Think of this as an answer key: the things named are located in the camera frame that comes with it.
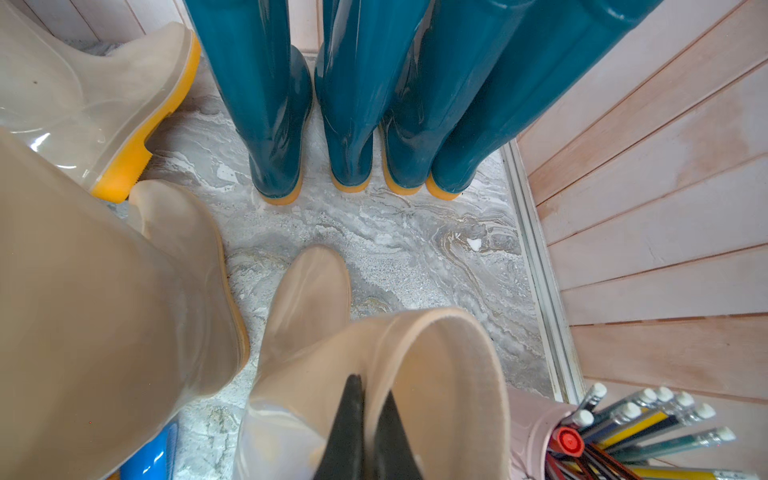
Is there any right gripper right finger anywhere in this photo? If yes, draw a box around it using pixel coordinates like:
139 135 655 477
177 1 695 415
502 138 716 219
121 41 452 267
374 392 423 480

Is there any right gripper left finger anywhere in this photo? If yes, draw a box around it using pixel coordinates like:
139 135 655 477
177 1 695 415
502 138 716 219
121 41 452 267
313 375 364 480

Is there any beige boot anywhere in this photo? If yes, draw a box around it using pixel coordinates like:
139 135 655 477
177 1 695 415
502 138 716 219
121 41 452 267
233 245 510 479
1 132 250 479
1 1 201 203

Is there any large teal boot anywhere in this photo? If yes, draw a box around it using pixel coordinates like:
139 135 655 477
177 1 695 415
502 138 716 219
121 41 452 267
186 1 313 205

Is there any pink pencil cup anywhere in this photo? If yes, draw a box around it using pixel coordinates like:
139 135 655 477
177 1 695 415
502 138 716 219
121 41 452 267
507 387 576 480

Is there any blue boot underneath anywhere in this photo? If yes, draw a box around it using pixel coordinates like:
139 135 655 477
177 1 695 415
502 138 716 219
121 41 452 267
118 419 178 480

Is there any bundle of pencils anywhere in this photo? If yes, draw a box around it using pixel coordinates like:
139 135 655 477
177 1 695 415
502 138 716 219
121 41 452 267
541 383 758 479

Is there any teal boot standing back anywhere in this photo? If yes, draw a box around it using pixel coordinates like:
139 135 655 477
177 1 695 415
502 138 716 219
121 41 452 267
426 0 659 200

